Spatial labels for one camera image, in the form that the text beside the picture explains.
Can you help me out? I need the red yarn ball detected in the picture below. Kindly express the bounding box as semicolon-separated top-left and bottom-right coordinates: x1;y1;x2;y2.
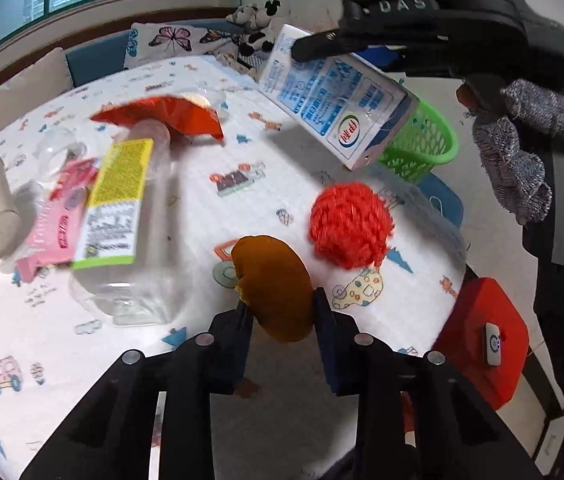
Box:
309;181;395;269

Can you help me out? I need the printed blanket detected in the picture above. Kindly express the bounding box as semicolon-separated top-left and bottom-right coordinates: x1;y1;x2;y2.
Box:
0;55;468;480

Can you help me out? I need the brown round pouch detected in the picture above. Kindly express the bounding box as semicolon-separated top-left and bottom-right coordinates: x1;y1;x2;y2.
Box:
231;235;315;345

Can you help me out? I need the blue sofa back cushion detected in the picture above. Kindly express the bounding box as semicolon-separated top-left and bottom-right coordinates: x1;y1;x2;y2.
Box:
64;30;132;86

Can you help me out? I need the small white device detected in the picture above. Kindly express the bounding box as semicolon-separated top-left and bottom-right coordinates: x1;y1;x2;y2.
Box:
483;323;503;367

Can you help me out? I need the pink packet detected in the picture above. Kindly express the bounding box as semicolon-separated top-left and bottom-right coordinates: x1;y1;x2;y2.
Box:
14;156;102;281

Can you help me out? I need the person's right hand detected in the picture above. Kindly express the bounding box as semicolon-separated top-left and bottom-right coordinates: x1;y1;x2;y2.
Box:
472;79;564;257

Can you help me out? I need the clear plastic container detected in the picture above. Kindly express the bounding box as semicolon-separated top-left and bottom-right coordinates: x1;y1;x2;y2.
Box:
36;126;90;181

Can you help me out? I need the black white plush toy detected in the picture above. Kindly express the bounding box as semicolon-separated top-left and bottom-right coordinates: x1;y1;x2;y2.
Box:
226;0;283;56

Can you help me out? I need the white blue milk carton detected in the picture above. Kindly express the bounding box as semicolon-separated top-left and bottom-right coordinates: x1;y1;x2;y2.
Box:
258;24;420;171

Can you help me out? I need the green plastic basket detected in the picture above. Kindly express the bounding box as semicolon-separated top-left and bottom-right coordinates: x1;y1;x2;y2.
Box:
378;100;459;184

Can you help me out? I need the blue stool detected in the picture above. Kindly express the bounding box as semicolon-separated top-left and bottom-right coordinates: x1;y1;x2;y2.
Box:
414;172;464;228

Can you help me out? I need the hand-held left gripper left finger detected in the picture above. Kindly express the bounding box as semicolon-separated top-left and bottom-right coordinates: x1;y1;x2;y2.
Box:
19;302;255;480

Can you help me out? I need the large butterfly print pillow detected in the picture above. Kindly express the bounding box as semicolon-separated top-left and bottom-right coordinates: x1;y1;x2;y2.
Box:
124;22;263;68

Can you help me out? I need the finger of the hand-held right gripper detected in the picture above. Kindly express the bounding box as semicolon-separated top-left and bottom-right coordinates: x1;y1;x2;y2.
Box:
359;45;409;77
292;30;363;63

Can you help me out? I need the clear bottle with yellow label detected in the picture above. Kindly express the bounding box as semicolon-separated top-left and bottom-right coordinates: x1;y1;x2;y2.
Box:
69;119;183;326

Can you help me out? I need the red snack bag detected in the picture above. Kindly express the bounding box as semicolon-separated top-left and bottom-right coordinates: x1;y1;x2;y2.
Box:
90;96;225;143

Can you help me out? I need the red stool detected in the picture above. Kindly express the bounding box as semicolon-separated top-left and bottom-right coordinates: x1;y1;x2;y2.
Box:
432;276;530;411

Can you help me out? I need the beige cushion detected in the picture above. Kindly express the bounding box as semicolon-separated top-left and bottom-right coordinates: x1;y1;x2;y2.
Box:
0;47;72;111

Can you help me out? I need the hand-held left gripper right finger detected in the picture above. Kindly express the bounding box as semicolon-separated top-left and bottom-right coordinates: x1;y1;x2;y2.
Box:
312;287;545;480

